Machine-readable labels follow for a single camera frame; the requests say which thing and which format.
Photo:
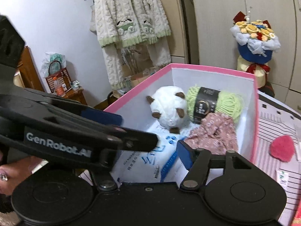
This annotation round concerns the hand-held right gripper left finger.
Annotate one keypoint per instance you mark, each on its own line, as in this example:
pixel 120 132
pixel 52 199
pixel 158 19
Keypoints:
pixel 103 177

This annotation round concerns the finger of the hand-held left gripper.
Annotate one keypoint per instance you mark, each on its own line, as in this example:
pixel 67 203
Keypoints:
pixel 103 117
pixel 138 141

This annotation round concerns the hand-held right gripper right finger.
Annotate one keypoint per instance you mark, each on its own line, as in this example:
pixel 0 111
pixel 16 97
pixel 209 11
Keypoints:
pixel 184 154

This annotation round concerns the white packet blue print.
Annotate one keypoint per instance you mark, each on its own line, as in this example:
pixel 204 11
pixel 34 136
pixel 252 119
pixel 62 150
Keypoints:
pixel 145 162

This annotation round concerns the pink floral cloth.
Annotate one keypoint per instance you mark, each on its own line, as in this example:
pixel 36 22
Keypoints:
pixel 214 131

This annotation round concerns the white plush toy brown ears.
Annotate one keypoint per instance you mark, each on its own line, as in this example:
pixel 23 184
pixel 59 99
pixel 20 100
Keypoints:
pixel 167 106

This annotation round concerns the light green yarn skein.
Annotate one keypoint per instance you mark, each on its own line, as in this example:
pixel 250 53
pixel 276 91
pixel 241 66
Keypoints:
pixel 229 103

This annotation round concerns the pink cardboard box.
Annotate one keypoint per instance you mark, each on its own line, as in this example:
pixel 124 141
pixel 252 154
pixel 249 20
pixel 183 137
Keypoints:
pixel 211 77

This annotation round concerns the pink fluffy heart pompom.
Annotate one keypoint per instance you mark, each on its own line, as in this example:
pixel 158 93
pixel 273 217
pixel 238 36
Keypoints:
pixel 282 149

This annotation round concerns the person's left hand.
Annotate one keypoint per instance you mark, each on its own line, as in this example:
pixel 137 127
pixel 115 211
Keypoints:
pixel 11 176

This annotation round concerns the wooden cabinet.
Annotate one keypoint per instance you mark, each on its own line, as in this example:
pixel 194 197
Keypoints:
pixel 75 97

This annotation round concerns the orange drink bottle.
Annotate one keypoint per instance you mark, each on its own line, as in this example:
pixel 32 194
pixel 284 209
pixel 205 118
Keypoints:
pixel 58 88

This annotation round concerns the checked tote bag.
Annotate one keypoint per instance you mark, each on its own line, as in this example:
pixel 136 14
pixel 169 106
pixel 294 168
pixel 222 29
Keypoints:
pixel 50 84

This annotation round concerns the white fleece pajama pants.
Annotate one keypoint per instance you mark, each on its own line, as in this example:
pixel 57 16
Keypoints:
pixel 115 66

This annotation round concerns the wooden headboard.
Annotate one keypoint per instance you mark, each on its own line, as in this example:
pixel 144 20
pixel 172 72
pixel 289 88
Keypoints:
pixel 28 75

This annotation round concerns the green white plastic bag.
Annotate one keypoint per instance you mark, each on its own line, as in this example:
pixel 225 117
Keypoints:
pixel 55 57

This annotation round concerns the small white sachet green print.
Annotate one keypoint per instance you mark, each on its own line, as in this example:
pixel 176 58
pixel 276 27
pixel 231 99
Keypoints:
pixel 282 177

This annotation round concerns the white green fleece pajama jacket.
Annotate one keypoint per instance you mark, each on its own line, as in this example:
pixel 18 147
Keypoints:
pixel 110 9

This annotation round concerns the beige cabinet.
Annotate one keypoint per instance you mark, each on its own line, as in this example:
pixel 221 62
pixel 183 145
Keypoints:
pixel 174 16

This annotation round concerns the yellow flower bouquet blue wrap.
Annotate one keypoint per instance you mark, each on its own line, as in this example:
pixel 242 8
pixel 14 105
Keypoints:
pixel 254 51

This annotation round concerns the red patterned cloth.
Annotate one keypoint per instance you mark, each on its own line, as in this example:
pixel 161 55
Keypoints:
pixel 296 220

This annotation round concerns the grey wardrobe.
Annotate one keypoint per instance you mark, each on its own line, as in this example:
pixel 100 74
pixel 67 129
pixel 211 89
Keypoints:
pixel 211 16

